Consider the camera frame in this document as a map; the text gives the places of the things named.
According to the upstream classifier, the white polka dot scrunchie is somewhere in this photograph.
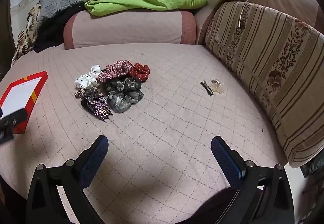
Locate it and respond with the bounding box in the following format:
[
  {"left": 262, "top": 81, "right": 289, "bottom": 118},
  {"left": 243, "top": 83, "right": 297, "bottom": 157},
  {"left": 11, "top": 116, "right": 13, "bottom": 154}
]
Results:
[{"left": 75, "top": 65, "right": 102, "bottom": 89}]

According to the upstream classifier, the clear hair claw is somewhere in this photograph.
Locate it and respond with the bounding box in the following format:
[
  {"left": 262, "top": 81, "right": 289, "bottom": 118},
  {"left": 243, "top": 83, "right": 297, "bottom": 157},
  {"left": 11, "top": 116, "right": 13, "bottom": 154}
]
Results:
[{"left": 211, "top": 78, "right": 225, "bottom": 94}]

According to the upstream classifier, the black alligator hair clip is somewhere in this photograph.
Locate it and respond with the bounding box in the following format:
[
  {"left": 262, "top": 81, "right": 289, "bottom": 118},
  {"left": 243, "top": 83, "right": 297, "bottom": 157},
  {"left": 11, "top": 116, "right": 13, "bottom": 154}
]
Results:
[{"left": 201, "top": 80, "right": 214, "bottom": 97}]

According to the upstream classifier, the striped floral cushion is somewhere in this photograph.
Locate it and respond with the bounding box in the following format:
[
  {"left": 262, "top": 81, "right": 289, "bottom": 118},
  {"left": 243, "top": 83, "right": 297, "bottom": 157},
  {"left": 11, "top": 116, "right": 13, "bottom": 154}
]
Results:
[{"left": 205, "top": 1, "right": 324, "bottom": 169}]

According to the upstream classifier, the red plaid scrunchie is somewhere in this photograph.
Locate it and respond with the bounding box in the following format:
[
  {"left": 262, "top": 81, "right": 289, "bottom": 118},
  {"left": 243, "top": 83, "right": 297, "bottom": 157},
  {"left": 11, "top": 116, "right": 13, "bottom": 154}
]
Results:
[{"left": 97, "top": 60, "right": 134, "bottom": 83}]

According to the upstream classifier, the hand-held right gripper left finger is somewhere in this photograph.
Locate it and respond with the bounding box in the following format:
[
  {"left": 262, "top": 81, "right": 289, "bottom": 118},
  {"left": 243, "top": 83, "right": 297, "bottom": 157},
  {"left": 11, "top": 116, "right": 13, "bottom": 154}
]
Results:
[{"left": 25, "top": 135, "right": 109, "bottom": 224}]

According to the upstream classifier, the pink quilted bed cover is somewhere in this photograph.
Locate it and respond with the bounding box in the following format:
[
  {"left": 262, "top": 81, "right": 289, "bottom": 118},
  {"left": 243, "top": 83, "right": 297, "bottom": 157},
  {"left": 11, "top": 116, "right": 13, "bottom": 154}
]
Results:
[{"left": 0, "top": 43, "right": 291, "bottom": 224}]

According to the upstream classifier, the light grey satin scrunchie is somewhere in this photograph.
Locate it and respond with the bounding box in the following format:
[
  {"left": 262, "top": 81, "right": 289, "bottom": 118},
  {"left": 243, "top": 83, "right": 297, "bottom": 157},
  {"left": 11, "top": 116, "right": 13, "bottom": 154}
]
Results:
[{"left": 107, "top": 90, "right": 145, "bottom": 113}]

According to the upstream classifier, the purple rhinestone hair clip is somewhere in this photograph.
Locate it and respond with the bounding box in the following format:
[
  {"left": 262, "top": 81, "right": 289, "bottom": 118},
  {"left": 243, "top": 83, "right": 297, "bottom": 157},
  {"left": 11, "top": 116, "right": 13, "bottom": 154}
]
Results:
[{"left": 81, "top": 97, "right": 114, "bottom": 123}]

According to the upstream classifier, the dark patterned cloth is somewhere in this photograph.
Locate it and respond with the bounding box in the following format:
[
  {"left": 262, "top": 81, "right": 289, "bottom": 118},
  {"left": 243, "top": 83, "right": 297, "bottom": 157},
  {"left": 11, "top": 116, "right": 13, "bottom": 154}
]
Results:
[{"left": 300, "top": 157, "right": 324, "bottom": 214}]

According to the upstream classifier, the black cloth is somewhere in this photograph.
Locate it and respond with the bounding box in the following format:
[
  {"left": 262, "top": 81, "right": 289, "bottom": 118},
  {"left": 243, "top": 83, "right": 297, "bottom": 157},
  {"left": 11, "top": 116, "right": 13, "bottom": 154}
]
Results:
[{"left": 33, "top": 5, "right": 88, "bottom": 53}]

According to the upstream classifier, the dark red polka dot scrunchie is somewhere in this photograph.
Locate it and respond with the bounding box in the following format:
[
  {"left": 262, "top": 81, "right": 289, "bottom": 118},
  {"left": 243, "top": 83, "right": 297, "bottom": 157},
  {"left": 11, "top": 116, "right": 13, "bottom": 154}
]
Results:
[{"left": 127, "top": 62, "right": 150, "bottom": 82}]

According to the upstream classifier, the pink bolster cushion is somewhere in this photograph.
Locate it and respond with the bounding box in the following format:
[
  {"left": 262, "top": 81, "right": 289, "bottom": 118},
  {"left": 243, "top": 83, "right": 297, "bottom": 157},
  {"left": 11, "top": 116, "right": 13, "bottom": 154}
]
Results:
[{"left": 63, "top": 9, "right": 197, "bottom": 50}]

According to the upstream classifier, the leaf print cloth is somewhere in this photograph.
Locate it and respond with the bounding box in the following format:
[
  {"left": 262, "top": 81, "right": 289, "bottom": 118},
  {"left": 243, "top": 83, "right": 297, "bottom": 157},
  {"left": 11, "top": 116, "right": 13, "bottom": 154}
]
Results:
[{"left": 11, "top": 2, "right": 42, "bottom": 66}]

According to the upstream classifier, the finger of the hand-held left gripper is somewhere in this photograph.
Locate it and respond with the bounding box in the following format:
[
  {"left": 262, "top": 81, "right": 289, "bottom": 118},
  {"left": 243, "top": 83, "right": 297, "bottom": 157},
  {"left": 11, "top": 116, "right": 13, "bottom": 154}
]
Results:
[{"left": 0, "top": 108, "right": 28, "bottom": 145}]

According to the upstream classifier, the red gift box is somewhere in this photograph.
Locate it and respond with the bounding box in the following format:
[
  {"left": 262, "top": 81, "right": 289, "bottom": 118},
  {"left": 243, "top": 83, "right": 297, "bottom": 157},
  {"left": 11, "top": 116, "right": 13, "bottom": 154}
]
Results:
[{"left": 0, "top": 71, "right": 48, "bottom": 134}]

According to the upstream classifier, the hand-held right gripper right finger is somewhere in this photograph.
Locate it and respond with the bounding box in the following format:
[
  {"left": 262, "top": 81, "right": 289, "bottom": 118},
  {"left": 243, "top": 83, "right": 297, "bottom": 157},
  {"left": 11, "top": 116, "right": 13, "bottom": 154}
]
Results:
[{"left": 211, "top": 136, "right": 295, "bottom": 224}]

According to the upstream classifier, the white cord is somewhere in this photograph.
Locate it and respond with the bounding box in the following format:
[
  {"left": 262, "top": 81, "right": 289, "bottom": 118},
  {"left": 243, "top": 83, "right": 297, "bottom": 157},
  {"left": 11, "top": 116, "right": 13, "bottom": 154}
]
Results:
[{"left": 239, "top": 0, "right": 254, "bottom": 29}]

